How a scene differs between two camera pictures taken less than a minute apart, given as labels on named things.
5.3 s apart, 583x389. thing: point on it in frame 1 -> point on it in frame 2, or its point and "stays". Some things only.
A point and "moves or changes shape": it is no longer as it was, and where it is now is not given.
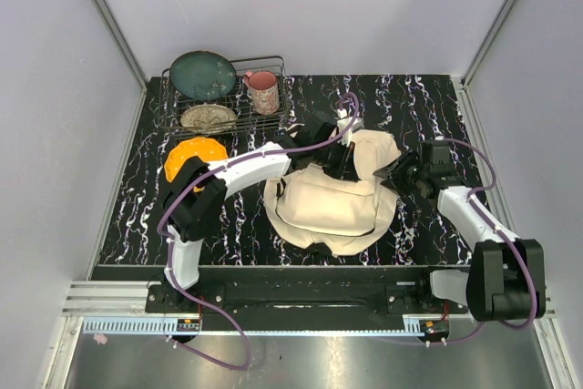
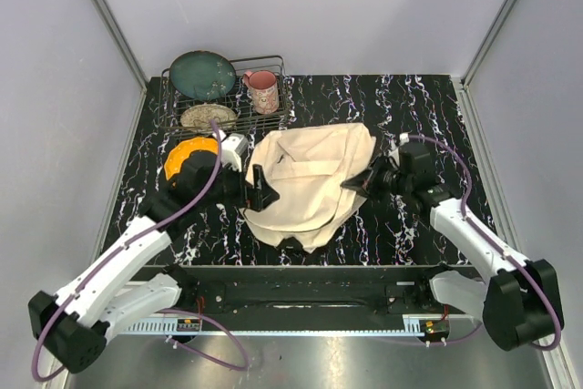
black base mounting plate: x=304 y=298 stays
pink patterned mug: x=264 y=90 stays
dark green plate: x=203 y=76 stays
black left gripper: x=345 y=169 -> x=257 y=197
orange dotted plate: x=206 y=148 stays
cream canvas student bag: x=305 y=209 moves or changes shape
